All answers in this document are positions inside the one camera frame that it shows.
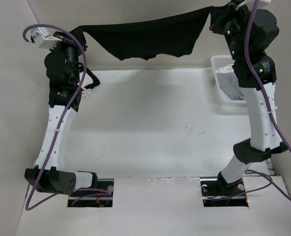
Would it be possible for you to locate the white plastic basket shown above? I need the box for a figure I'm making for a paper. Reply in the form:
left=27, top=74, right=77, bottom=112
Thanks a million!
left=211, top=55, right=246, bottom=107

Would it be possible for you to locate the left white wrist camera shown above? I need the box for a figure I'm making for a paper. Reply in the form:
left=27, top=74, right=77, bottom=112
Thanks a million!
left=30, top=27, right=62, bottom=49

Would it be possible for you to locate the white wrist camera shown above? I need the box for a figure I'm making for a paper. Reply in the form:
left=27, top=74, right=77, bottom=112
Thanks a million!
left=30, top=27, right=62, bottom=49
left=230, top=0, right=271, bottom=10

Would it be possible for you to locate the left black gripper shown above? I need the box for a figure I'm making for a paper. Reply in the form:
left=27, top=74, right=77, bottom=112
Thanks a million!
left=49, top=26, right=88, bottom=84

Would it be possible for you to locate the bottom folded white tank top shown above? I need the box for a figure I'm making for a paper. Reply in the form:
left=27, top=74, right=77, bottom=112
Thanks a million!
left=81, top=89, right=91, bottom=100

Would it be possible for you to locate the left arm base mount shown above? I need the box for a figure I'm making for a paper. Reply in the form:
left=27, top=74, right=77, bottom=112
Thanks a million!
left=67, top=179, right=115, bottom=208

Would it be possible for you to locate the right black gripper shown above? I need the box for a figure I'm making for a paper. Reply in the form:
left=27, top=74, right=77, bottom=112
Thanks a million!
left=209, top=0, right=255, bottom=61

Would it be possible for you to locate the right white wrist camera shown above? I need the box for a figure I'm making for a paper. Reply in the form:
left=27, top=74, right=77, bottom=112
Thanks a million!
left=230, top=0, right=271, bottom=10

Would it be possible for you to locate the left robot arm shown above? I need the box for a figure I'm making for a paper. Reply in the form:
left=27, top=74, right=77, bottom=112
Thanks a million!
left=23, top=24, right=98, bottom=196

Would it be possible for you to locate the right metal table rail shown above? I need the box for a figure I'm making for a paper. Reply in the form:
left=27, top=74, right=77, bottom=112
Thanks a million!
left=265, top=159, right=275, bottom=176

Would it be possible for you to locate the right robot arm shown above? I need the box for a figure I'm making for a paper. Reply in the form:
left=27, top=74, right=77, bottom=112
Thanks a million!
left=209, top=0, right=287, bottom=195

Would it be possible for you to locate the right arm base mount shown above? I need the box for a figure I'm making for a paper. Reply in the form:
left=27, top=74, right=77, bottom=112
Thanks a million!
left=200, top=178, right=249, bottom=207

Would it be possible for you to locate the black tank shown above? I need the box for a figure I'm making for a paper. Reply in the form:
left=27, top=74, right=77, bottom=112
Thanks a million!
left=69, top=4, right=231, bottom=61
left=82, top=69, right=100, bottom=89

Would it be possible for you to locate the folded black tank top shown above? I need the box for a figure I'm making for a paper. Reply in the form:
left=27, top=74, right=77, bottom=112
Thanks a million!
left=82, top=69, right=100, bottom=89

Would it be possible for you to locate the grey tank top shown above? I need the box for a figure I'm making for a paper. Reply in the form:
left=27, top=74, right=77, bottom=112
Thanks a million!
left=217, top=73, right=245, bottom=101

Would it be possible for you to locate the white tank top in basket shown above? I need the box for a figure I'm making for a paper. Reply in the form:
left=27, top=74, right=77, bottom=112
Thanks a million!
left=215, top=64, right=234, bottom=74

